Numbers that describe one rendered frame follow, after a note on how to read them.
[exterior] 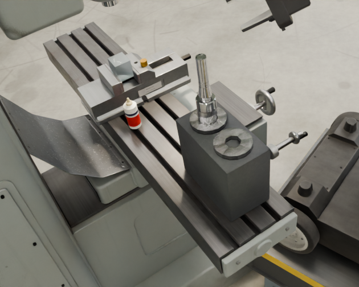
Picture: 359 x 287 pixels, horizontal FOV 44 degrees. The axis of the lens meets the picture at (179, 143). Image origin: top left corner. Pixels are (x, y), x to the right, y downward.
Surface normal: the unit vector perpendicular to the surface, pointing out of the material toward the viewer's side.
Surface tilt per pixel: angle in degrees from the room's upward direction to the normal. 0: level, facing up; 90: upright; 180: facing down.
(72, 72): 0
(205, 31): 0
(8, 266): 88
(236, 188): 90
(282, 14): 76
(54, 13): 90
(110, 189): 90
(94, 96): 0
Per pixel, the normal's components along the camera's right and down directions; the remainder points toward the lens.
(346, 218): -0.13, -0.69
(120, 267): 0.54, 0.56
